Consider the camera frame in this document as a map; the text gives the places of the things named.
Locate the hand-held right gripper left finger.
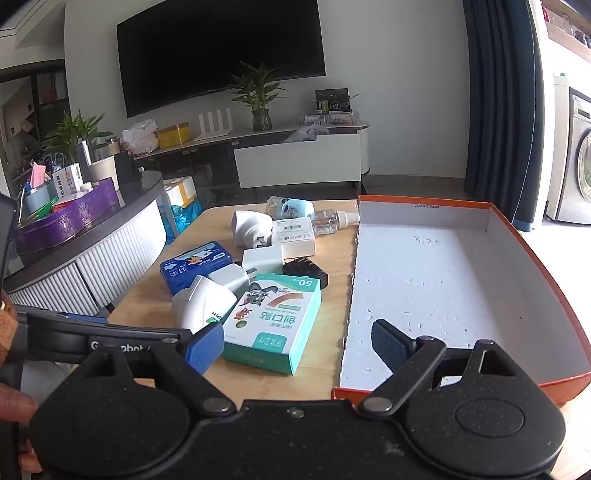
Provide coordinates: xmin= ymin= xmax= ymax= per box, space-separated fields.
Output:
xmin=78 ymin=323 xmax=237 ymax=416

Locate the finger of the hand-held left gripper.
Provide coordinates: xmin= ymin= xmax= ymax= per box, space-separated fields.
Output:
xmin=18 ymin=312 xmax=195 ymax=344

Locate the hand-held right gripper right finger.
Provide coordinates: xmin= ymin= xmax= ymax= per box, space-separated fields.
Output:
xmin=358 ymin=318 xmax=541 ymax=416

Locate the white square mosquito heater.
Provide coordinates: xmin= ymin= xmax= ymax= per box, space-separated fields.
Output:
xmin=172 ymin=275 xmax=238 ymax=335

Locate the green bandage box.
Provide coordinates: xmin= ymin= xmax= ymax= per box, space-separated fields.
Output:
xmin=222 ymin=273 xmax=322 ymax=376

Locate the white plug adapter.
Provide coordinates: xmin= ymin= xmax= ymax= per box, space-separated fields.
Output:
xmin=208 ymin=264 xmax=259 ymax=297

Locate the blue cartoon print tin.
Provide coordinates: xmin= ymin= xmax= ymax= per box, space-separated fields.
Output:
xmin=160 ymin=240 xmax=233 ymax=296

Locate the white cube charger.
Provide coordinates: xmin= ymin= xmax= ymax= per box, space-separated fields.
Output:
xmin=242 ymin=244 xmax=284 ymax=278

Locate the black charger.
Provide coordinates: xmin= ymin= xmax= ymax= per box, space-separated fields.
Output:
xmin=283 ymin=257 xmax=329 ymax=291

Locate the white round mosquito heater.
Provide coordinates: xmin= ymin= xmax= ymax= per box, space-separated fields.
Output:
xmin=231 ymin=210 xmax=273 ymax=250

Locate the clear spray bottle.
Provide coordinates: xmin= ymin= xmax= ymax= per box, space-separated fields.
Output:
xmin=308 ymin=209 xmax=360 ymax=236

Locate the white cardboard charger box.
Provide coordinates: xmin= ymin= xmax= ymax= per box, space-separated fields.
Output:
xmin=271 ymin=218 xmax=317 ymax=258

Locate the light blue mosquito repellent device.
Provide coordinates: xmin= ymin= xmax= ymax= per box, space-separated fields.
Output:
xmin=267 ymin=196 xmax=315 ymax=220

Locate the person's left hand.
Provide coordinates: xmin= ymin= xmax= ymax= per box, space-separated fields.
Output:
xmin=0 ymin=382 xmax=43 ymax=472

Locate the orange patterned sleeve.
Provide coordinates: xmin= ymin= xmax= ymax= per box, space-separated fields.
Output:
xmin=0 ymin=295 xmax=18 ymax=366

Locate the curved white ribbed cabinet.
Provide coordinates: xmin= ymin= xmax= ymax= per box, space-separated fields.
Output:
xmin=0 ymin=170 xmax=167 ymax=319

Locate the purple patterned tin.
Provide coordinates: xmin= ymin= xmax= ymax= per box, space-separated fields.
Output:
xmin=14 ymin=178 xmax=122 ymax=254

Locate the grey pen holder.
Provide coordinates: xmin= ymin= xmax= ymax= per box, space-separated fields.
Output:
xmin=21 ymin=182 xmax=57 ymax=219

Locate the blue plastic bag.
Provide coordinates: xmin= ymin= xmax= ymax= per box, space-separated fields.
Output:
xmin=168 ymin=198 xmax=204 ymax=238

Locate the white blue medicine box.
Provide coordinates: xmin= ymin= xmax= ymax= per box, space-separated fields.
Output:
xmin=53 ymin=162 xmax=86 ymax=199

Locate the white paper cup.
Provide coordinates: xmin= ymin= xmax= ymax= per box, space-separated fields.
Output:
xmin=88 ymin=156 xmax=120 ymax=191

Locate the white orange cardboard box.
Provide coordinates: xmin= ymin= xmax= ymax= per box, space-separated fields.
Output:
xmin=163 ymin=176 xmax=197 ymax=208

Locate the leafy green potted plant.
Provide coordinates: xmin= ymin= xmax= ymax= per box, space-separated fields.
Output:
xmin=41 ymin=111 xmax=114 ymax=162

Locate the white plastic bag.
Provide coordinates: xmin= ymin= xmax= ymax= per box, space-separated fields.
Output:
xmin=121 ymin=119 xmax=158 ymax=155

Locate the yellow tin box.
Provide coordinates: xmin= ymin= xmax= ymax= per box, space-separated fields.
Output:
xmin=157 ymin=122 xmax=191 ymax=149

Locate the white television stand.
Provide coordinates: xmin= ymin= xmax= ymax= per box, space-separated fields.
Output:
xmin=134 ymin=121 xmax=370 ymax=189

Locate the white router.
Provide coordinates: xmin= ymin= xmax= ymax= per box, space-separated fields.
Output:
xmin=194 ymin=111 xmax=234 ymax=141

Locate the crumpled grey bag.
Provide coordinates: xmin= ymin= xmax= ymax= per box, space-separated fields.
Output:
xmin=284 ymin=126 xmax=331 ymax=143

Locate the clear plastic organizer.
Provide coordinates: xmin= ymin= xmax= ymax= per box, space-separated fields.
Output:
xmin=298 ymin=111 xmax=360 ymax=127

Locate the black green box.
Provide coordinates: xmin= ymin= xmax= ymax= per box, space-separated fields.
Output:
xmin=315 ymin=88 xmax=352 ymax=116

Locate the dark blue curtain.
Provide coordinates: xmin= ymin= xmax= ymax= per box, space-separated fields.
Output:
xmin=463 ymin=0 xmax=548 ymax=232

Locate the potted plant in glass vase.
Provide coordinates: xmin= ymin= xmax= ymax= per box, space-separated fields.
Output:
xmin=228 ymin=60 xmax=289 ymax=132

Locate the silver washing machine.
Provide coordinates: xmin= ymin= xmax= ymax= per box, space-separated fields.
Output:
xmin=545 ymin=74 xmax=591 ymax=224

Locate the black television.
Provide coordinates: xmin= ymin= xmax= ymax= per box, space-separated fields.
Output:
xmin=116 ymin=0 xmax=327 ymax=119

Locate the wall shelf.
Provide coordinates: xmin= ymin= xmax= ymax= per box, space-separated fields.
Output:
xmin=542 ymin=0 xmax=591 ymax=63

